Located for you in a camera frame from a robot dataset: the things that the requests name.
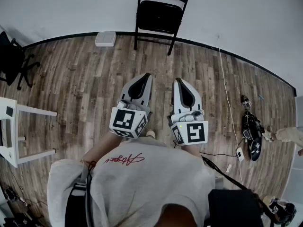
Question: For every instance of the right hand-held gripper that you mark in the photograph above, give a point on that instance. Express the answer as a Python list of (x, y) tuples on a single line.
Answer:
[(195, 132)]

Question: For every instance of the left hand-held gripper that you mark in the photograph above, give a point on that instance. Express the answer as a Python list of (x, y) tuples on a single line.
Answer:
[(123, 120)]

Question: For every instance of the black folding chair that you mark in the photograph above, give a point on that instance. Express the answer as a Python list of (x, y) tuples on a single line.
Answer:
[(158, 15)]

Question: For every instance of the person's left forearm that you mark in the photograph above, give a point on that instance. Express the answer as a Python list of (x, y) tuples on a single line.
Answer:
[(104, 145)]

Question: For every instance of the person's right forearm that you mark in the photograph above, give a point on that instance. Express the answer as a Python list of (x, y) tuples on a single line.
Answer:
[(194, 149)]

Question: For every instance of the black office chair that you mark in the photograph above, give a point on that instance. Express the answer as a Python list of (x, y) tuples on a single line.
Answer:
[(10, 60)]

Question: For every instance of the person's right white shoe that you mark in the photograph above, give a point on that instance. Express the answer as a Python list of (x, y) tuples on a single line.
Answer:
[(150, 134)]

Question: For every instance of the white flat box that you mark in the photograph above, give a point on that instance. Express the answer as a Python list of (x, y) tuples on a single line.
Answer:
[(105, 39)]

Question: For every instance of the black device bundle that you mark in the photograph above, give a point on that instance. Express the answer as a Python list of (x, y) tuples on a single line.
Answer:
[(252, 131)]

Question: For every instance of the small blue item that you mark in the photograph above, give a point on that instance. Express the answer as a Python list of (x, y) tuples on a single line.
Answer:
[(261, 96)]

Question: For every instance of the small white paper scrap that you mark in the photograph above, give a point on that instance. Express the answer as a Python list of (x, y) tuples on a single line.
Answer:
[(228, 168)]

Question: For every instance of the person's gray shirt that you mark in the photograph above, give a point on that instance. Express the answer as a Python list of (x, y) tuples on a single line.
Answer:
[(146, 181)]

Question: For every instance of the black bag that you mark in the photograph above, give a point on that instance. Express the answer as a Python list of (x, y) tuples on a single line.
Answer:
[(234, 209)]

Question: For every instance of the white table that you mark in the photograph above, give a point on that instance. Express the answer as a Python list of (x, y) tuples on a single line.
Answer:
[(10, 124)]

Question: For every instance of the black headset pile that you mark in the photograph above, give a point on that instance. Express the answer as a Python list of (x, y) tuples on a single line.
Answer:
[(282, 210)]

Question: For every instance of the pile of black devices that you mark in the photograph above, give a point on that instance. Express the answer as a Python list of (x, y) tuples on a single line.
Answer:
[(16, 207)]

